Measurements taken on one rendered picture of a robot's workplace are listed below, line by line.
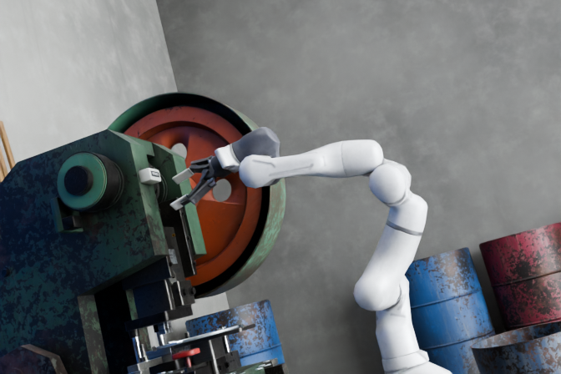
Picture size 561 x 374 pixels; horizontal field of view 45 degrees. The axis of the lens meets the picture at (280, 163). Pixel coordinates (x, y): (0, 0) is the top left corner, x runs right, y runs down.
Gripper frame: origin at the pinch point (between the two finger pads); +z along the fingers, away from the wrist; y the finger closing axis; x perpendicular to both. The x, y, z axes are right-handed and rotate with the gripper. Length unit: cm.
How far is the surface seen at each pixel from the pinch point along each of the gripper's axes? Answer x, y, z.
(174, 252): -17.3, -4.6, 14.8
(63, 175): 28.8, -4.4, 21.2
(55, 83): -11, 206, 117
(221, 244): -42.0, 18.7, 12.5
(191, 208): -17.9, 14.6, 8.3
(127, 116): 5, 64, 26
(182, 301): -23.3, -22.6, 15.0
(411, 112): -214, 274, -51
